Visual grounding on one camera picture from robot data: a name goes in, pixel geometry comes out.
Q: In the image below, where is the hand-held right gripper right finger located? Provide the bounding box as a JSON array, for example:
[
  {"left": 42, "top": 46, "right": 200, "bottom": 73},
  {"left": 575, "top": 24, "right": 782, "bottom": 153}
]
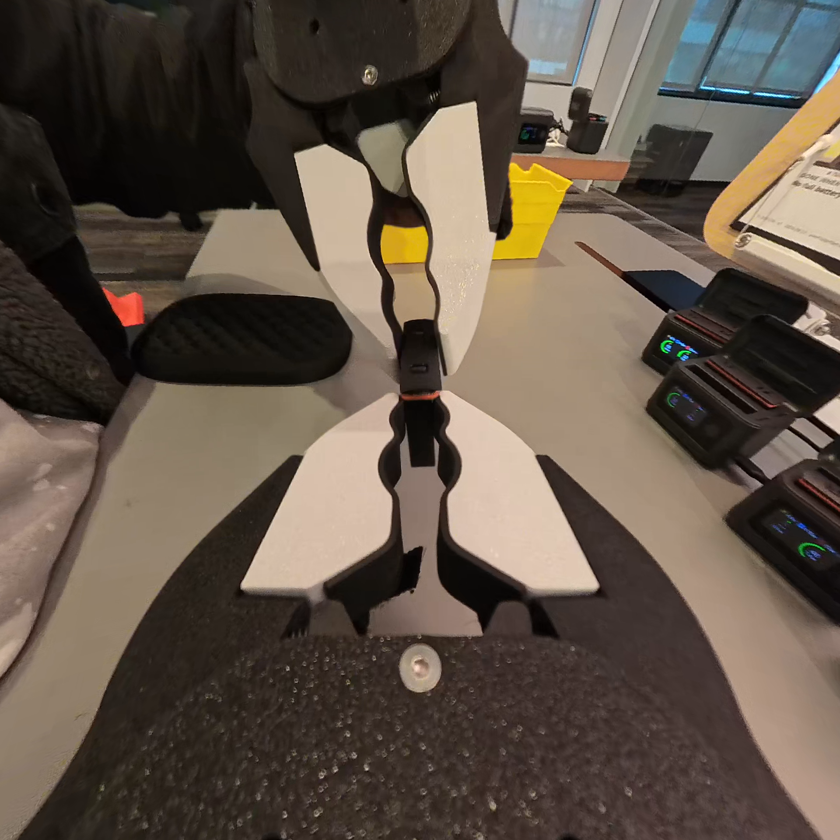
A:
[{"left": 437, "top": 392, "right": 602, "bottom": 618}]

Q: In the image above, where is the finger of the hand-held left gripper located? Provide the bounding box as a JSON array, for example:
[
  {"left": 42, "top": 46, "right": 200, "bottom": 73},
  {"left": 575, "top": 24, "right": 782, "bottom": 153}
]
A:
[
  {"left": 292, "top": 142, "right": 405, "bottom": 358},
  {"left": 402, "top": 103, "right": 497, "bottom": 382}
]

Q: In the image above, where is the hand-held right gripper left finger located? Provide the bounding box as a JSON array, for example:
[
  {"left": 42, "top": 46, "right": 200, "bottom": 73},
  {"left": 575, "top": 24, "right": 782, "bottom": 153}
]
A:
[{"left": 239, "top": 392, "right": 421, "bottom": 615}]

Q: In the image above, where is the yellow plastic bin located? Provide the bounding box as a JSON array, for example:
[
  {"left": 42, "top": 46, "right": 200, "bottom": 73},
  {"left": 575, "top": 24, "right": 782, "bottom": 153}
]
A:
[{"left": 378, "top": 161, "right": 576, "bottom": 263}]

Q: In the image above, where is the black camera battery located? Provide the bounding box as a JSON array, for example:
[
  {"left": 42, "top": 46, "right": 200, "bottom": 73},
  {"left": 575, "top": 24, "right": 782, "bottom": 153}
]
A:
[
  {"left": 703, "top": 361, "right": 788, "bottom": 410},
  {"left": 397, "top": 319, "right": 443, "bottom": 471},
  {"left": 672, "top": 309, "right": 739, "bottom": 349},
  {"left": 794, "top": 473, "right": 840, "bottom": 515}
]

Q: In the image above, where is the black battery charging case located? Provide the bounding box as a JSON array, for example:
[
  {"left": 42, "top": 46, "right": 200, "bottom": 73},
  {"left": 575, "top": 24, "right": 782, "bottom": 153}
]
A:
[
  {"left": 646, "top": 315, "right": 840, "bottom": 471},
  {"left": 640, "top": 269, "right": 811, "bottom": 375},
  {"left": 515, "top": 108, "right": 563, "bottom": 149},
  {"left": 725, "top": 444, "right": 840, "bottom": 623}
]

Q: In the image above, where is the person's left forearm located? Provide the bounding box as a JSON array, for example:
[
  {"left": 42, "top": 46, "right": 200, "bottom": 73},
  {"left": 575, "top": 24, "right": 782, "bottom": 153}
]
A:
[{"left": 0, "top": 0, "right": 283, "bottom": 224}]

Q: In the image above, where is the black quilted pad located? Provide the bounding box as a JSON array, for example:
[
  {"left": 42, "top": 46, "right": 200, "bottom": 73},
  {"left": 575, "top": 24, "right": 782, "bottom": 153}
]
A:
[{"left": 129, "top": 293, "right": 355, "bottom": 387}]

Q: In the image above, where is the dark desk device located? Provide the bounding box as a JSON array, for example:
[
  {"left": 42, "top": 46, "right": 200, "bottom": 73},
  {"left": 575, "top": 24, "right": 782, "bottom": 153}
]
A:
[{"left": 565, "top": 87, "right": 610, "bottom": 156}]

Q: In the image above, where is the dark flat pad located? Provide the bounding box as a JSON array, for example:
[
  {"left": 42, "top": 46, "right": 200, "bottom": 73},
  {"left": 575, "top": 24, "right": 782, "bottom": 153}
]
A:
[{"left": 621, "top": 267, "right": 712, "bottom": 313}]

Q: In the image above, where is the red blurred object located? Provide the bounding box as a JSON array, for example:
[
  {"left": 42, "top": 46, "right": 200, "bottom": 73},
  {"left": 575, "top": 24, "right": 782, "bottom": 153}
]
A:
[{"left": 103, "top": 289, "right": 145, "bottom": 329}]

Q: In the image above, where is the wooden sign board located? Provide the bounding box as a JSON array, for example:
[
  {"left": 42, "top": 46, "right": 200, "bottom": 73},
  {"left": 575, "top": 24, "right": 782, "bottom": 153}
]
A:
[{"left": 703, "top": 112, "right": 840, "bottom": 316}]

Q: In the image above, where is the white instruction sheet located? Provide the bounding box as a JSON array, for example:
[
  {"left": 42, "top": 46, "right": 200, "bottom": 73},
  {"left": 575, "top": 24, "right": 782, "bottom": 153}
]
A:
[{"left": 742, "top": 155, "right": 840, "bottom": 270}]

